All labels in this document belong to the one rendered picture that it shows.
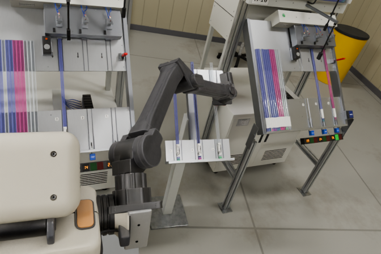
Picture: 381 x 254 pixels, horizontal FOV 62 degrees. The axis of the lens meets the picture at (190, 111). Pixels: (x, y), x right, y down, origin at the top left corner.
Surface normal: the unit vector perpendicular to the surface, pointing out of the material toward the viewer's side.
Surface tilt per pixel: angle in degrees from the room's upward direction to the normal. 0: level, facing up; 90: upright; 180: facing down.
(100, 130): 46
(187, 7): 90
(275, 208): 0
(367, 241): 0
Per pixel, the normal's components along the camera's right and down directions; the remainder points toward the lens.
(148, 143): 0.87, -0.22
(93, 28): 0.40, -0.12
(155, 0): 0.12, 0.59
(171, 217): 0.21, -0.80
